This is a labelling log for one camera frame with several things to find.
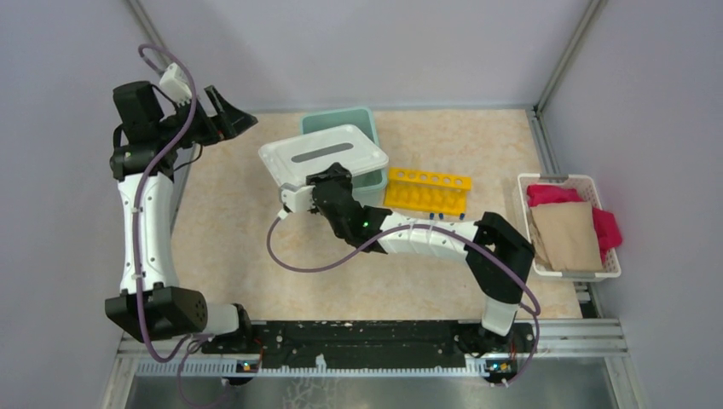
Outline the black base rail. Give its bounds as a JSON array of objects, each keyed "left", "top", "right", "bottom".
[{"left": 201, "top": 320, "right": 535, "bottom": 370}]

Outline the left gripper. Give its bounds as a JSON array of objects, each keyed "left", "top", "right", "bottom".
[{"left": 155, "top": 84, "right": 257, "bottom": 149}]

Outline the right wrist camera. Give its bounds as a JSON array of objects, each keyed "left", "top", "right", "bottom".
[{"left": 277, "top": 183, "right": 315, "bottom": 220}]

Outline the teal plastic bin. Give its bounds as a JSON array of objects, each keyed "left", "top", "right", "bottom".
[{"left": 299, "top": 107, "right": 388, "bottom": 206}]

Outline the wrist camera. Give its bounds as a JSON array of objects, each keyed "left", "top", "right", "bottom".
[
  {"left": 159, "top": 63, "right": 192, "bottom": 106},
  {"left": 277, "top": 183, "right": 315, "bottom": 220}
]

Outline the white perforated basket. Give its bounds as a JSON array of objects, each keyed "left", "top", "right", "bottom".
[{"left": 515, "top": 173, "right": 622, "bottom": 282}]

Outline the brown paper bag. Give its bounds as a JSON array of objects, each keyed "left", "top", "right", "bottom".
[{"left": 530, "top": 201, "right": 604, "bottom": 272}]

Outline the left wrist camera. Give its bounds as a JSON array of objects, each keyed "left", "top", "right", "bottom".
[{"left": 159, "top": 63, "right": 192, "bottom": 106}]

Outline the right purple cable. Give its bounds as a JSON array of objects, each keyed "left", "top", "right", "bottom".
[{"left": 265, "top": 211, "right": 542, "bottom": 389}]

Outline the white plastic lid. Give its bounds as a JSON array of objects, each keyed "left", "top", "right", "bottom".
[{"left": 258, "top": 124, "right": 389, "bottom": 187}]

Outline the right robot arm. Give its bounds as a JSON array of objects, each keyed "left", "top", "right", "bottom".
[{"left": 306, "top": 163, "right": 535, "bottom": 351}]

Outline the yellow test tube rack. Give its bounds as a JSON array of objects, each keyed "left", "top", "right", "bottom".
[{"left": 384, "top": 167, "right": 472, "bottom": 216}]

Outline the pink cloth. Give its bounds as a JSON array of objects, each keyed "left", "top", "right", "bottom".
[{"left": 526, "top": 184, "right": 622, "bottom": 262}]

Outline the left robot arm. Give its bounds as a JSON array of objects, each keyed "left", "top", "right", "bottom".
[{"left": 105, "top": 81, "right": 257, "bottom": 353}]

